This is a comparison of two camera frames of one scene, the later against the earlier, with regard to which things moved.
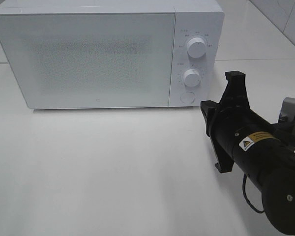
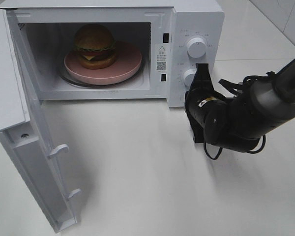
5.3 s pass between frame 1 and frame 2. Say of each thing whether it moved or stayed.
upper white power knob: stayed
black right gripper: moved
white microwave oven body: stayed
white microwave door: moved
